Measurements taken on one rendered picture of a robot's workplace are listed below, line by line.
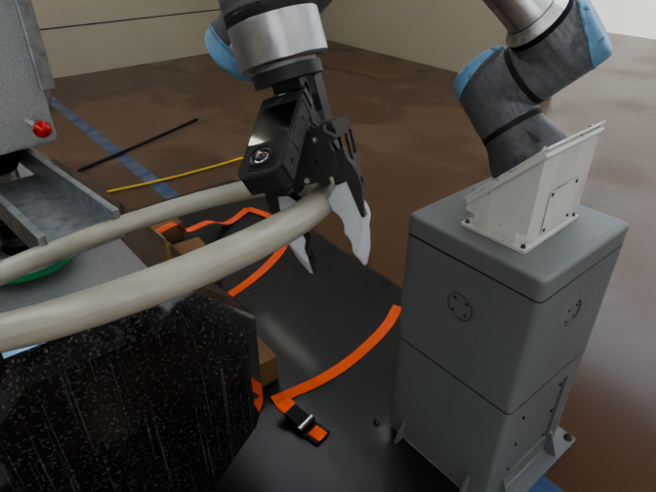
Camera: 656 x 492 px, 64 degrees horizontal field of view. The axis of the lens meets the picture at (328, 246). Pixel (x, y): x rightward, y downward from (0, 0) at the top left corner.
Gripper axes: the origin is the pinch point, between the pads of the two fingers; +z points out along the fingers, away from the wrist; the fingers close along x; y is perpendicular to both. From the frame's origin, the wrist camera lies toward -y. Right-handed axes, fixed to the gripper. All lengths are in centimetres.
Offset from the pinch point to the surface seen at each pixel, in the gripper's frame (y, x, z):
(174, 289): -17.8, 6.2, -5.8
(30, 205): 20, 60, -12
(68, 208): 21, 53, -10
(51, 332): -22.8, 14.0, -5.7
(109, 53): 480, 384, -126
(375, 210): 248, 65, 56
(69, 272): 38, 78, 5
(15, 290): 29, 85, 4
